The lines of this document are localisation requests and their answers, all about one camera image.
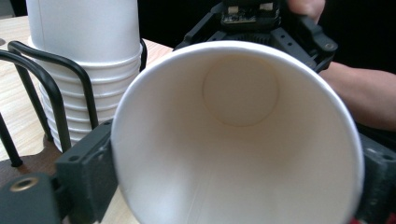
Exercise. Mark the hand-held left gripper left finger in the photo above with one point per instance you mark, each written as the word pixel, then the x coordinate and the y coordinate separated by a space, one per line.
pixel 85 168

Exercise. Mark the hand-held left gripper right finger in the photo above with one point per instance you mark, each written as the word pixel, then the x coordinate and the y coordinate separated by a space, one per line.
pixel 378 177

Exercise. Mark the stack of white paper cups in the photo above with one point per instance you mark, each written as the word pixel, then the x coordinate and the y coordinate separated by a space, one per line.
pixel 90 40

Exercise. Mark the single white paper cup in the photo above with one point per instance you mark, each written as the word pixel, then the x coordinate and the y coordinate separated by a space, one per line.
pixel 236 140

